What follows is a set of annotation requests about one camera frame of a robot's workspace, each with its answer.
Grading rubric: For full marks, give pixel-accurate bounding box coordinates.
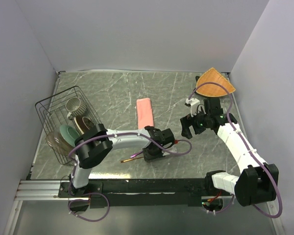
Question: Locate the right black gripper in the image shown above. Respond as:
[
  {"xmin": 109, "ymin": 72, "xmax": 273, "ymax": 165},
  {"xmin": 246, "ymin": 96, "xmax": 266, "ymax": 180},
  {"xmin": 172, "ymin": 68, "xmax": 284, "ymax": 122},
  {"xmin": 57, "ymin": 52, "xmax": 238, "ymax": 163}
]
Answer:
[{"xmin": 180, "ymin": 106, "xmax": 211, "ymax": 139}]

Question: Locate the rose gold fork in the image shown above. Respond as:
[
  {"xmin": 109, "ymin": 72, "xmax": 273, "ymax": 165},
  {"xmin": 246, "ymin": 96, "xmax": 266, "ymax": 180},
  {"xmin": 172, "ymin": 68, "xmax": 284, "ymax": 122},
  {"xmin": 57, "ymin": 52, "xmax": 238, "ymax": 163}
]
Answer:
[{"xmin": 120, "ymin": 157, "xmax": 144, "ymax": 163}]

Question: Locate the pink satin napkin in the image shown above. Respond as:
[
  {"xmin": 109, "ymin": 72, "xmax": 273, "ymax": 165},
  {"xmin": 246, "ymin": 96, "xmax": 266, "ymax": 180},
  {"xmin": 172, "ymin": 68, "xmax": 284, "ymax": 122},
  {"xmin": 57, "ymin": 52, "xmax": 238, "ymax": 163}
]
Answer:
[{"xmin": 136, "ymin": 98, "xmax": 154, "ymax": 129}]

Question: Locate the gold spoon with purple handle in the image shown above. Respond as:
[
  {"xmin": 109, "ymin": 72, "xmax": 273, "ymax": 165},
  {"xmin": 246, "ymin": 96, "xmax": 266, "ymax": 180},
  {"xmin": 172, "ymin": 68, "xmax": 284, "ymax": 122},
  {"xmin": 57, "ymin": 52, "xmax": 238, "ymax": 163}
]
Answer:
[{"xmin": 130, "ymin": 151, "xmax": 143, "ymax": 158}]

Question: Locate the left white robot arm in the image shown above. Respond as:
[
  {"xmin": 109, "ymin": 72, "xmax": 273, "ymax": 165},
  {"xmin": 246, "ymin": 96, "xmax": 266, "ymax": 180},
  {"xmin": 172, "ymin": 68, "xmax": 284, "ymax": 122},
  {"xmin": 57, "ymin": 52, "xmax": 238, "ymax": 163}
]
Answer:
[{"xmin": 68, "ymin": 123, "xmax": 175, "ymax": 197}]

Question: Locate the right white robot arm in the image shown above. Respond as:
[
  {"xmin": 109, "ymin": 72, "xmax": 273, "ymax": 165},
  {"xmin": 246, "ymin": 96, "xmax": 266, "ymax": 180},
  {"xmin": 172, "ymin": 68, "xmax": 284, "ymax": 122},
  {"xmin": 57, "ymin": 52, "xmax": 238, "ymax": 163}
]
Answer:
[{"xmin": 180, "ymin": 98, "xmax": 279, "ymax": 206}]

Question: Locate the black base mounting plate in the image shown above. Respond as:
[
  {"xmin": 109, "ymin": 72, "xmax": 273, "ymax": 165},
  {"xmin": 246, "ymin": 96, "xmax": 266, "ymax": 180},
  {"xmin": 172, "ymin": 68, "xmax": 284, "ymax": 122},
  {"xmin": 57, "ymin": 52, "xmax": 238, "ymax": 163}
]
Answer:
[{"xmin": 58, "ymin": 178, "xmax": 230, "ymax": 209}]

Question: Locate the brown ceramic plate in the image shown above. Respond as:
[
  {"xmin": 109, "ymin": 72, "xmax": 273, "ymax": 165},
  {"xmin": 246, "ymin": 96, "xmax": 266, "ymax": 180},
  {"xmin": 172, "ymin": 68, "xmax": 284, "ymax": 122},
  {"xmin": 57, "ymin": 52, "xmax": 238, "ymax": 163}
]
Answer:
[{"xmin": 73, "ymin": 116, "xmax": 94, "ymax": 135}]

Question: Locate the teal green bowl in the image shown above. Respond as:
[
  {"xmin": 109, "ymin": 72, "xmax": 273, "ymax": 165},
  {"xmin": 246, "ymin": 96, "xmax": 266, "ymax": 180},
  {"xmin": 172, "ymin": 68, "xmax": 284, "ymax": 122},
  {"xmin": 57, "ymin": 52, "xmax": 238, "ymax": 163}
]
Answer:
[{"xmin": 59, "ymin": 124, "xmax": 80, "ymax": 147}]

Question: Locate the grey striped mug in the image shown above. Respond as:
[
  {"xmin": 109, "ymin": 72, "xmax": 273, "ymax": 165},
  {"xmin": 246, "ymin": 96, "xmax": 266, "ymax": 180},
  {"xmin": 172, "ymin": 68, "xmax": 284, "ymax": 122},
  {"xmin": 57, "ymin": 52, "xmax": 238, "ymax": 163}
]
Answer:
[{"xmin": 65, "ymin": 97, "xmax": 87, "ymax": 120}]

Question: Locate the clear glass bowl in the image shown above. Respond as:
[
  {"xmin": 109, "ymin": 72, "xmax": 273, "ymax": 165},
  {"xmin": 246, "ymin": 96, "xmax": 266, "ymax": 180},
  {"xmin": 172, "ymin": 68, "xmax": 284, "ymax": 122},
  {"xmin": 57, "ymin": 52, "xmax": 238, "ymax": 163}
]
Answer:
[{"xmin": 46, "ymin": 131, "xmax": 73, "ymax": 156}]

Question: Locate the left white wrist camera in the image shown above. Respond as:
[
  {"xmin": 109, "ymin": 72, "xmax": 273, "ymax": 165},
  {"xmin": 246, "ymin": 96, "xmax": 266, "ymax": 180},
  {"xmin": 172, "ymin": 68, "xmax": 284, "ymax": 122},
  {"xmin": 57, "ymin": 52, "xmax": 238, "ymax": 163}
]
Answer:
[{"xmin": 161, "ymin": 140, "xmax": 179, "ymax": 157}]

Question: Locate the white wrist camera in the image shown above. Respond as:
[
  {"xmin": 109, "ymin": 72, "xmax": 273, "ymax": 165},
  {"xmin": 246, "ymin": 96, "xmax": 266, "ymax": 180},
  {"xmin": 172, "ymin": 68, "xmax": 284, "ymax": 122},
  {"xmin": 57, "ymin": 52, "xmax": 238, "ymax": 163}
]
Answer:
[
  {"xmin": 161, "ymin": 140, "xmax": 179, "ymax": 157},
  {"xmin": 185, "ymin": 98, "xmax": 200, "ymax": 117}
]

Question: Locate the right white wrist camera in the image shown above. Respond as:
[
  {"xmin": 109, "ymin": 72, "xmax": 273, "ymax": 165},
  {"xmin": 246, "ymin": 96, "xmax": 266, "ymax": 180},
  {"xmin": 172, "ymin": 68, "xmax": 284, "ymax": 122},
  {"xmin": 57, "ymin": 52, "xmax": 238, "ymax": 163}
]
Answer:
[{"xmin": 185, "ymin": 98, "xmax": 200, "ymax": 117}]

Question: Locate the black wire dish rack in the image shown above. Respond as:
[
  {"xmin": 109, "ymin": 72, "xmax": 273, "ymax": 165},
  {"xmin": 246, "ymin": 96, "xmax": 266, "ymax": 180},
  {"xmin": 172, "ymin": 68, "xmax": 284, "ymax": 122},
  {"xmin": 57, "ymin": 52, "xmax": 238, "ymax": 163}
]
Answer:
[{"xmin": 35, "ymin": 86, "xmax": 101, "ymax": 166}]

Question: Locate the aluminium rail frame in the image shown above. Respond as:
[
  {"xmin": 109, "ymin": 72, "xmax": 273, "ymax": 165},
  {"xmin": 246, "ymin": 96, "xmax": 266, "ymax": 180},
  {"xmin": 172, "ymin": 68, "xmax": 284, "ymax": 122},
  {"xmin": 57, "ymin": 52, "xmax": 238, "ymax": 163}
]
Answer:
[{"xmin": 3, "ymin": 179, "xmax": 286, "ymax": 235}]

